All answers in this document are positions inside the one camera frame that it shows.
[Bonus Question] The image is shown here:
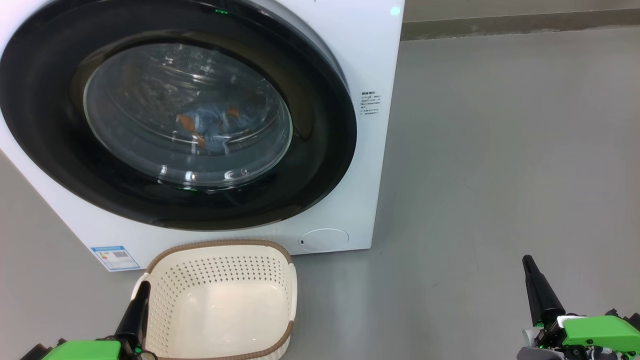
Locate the round black washing machine door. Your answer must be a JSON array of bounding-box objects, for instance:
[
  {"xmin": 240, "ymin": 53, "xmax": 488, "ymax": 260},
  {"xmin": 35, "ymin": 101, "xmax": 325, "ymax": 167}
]
[{"xmin": 0, "ymin": 0, "xmax": 358, "ymax": 232}]

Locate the cream perforated laundry basket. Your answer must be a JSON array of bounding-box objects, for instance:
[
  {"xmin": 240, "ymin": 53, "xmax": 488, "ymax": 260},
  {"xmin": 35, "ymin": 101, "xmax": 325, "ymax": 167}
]
[{"xmin": 131, "ymin": 239, "xmax": 299, "ymax": 360}]

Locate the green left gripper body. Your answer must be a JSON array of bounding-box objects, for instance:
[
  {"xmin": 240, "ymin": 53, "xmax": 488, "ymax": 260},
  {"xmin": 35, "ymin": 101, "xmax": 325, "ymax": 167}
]
[{"xmin": 42, "ymin": 339, "xmax": 156, "ymax": 360}]

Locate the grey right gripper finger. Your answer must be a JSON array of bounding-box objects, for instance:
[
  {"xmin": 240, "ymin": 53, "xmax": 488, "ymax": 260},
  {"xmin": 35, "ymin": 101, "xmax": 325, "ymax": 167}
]
[{"xmin": 522, "ymin": 254, "xmax": 566, "ymax": 327}]

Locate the blue energy label sticker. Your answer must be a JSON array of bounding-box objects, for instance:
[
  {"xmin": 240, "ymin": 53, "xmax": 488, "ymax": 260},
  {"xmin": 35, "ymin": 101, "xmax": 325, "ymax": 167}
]
[{"xmin": 90, "ymin": 245, "xmax": 142, "ymax": 272}]

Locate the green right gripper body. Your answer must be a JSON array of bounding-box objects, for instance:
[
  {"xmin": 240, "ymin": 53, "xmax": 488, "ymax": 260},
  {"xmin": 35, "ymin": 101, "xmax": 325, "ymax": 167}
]
[{"xmin": 517, "ymin": 314, "xmax": 640, "ymax": 360}]

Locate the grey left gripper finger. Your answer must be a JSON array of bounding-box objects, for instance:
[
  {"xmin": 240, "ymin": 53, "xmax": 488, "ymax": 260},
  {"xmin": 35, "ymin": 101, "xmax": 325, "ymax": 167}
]
[{"xmin": 114, "ymin": 280, "xmax": 152, "ymax": 351}]

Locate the round white filter cover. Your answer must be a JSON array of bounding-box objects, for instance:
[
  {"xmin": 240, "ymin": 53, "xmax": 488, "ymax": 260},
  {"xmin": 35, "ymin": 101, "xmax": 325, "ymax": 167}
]
[{"xmin": 298, "ymin": 228, "xmax": 350, "ymax": 253}]

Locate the steel washing machine drum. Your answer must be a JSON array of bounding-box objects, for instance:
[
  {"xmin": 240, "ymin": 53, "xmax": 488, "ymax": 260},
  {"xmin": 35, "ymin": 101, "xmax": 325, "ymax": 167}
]
[{"xmin": 84, "ymin": 42, "xmax": 294, "ymax": 189}]

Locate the white front-load washing machine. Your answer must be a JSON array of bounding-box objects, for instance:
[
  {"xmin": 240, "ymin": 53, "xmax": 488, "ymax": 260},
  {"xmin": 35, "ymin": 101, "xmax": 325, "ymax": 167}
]
[{"xmin": 0, "ymin": 0, "xmax": 406, "ymax": 273}]

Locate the blue garment with orange print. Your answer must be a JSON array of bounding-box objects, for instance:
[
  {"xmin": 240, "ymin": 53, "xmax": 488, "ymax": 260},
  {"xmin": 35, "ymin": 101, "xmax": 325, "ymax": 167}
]
[{"xmin": 176, "ymin": 97, "xmax": 266, "ymax": 157}]

